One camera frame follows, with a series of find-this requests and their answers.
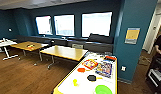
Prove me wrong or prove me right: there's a small green item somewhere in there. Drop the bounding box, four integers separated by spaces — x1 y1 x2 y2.
94 84 114 94

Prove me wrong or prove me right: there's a yellow wooden gaming table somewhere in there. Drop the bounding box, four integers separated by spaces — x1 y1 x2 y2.
52 53 119 94

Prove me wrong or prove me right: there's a grey chair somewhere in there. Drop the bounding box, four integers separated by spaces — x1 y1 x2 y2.
71 43 85 50

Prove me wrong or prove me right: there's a red yellow game box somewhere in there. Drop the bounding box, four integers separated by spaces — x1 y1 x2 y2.
82 58 99 70

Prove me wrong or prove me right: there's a dark grey bench sofa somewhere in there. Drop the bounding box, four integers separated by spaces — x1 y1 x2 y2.
15 33 114 54

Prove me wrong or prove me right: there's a flat orange disc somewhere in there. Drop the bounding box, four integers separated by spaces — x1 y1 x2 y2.
77 67 86 73

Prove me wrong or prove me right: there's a bright office window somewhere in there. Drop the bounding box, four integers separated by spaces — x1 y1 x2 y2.
81 12 114 38
35 15 53 35
53 14 76 37

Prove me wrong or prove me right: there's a flat red item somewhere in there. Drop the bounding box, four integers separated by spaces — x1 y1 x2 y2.
104 55 117 62

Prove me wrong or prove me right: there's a small yellow item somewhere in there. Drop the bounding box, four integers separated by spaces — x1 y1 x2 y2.
72 78 80 87

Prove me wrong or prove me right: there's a yellow wooden office table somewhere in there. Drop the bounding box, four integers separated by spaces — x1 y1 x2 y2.
10 40 50 61

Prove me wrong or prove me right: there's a white office table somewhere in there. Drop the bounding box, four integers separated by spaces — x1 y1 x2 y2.
0 39 19 61

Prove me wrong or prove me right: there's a person in dark top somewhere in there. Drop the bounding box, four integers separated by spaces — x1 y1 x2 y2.
153 31 161 56

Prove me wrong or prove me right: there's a white wall outlet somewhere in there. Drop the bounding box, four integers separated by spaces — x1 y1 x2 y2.
121 65 127 72

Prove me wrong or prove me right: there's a yellow wall sign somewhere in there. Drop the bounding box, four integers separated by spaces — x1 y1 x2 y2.
124 27 141 45

